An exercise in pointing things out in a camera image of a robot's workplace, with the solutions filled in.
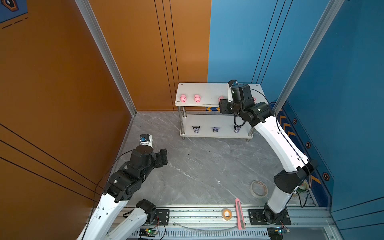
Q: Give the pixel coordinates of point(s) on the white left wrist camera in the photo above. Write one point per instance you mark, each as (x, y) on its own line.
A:
(146, 140)

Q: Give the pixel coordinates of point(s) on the clear tape roll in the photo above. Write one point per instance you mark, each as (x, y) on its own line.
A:
(259, 189)

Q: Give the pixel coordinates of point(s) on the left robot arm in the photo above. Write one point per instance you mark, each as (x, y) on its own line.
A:
(119, 189)

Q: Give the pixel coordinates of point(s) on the aluminium corner post left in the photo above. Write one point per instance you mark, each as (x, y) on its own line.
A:
(101, 42)

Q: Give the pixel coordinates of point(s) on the pink utility knife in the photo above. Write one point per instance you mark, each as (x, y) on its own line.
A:
(240, 216)

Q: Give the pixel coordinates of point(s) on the green tape roll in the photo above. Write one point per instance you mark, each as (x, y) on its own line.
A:
(303, 188)

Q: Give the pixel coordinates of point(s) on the right circuit board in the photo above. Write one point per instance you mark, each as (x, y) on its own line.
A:
(277, 233)

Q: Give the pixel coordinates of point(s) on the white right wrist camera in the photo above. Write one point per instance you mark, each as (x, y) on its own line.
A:
(231, 83)

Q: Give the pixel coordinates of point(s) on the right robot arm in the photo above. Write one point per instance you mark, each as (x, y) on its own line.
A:
(297, 166)

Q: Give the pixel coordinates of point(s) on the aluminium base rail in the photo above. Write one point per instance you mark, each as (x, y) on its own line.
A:
(204, 223)

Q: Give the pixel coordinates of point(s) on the white two-tier shelf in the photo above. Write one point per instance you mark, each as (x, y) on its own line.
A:
(206, 114)

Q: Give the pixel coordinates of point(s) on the small beige tape roll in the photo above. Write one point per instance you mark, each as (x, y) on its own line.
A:
(227, 214)

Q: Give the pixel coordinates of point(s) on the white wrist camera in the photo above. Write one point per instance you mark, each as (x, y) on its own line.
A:
(146, 140)
(231, 83)

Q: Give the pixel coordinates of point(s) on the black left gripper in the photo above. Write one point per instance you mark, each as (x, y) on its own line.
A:
(161, 157)

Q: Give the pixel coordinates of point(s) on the aluminium corner post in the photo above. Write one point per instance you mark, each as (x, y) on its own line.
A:
(101, 42)
(315, 39)

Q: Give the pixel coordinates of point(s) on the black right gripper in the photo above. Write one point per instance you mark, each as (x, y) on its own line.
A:
(223, 106)

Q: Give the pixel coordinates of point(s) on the black purple figurine toy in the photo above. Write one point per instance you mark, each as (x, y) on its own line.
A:
(237, 129)

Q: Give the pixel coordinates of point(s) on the aluminium corner post right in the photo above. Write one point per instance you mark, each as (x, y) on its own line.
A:
(315, 39)

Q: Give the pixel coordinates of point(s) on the green circuit board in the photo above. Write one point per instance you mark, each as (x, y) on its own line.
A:
(148, 233)

